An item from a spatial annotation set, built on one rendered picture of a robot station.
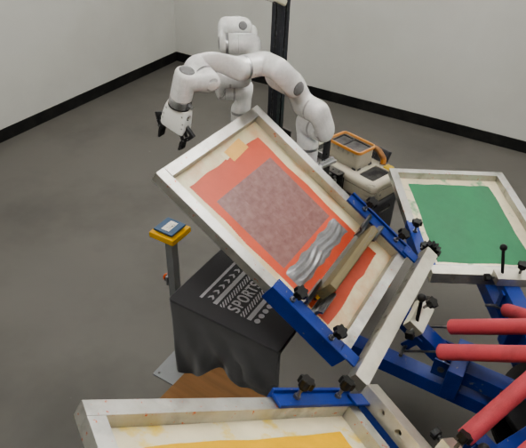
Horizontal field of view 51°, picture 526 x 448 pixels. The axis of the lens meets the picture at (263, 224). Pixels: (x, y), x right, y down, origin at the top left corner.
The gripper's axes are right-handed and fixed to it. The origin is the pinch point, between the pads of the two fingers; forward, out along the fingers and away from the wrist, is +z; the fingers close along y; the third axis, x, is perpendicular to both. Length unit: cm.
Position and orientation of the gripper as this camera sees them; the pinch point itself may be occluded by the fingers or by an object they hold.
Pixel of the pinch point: (171, 140)
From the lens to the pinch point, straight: 199.5
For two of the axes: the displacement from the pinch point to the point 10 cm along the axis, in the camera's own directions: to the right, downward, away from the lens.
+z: -2.9, 6.7, 6.8
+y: -8.1, -5.5, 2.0
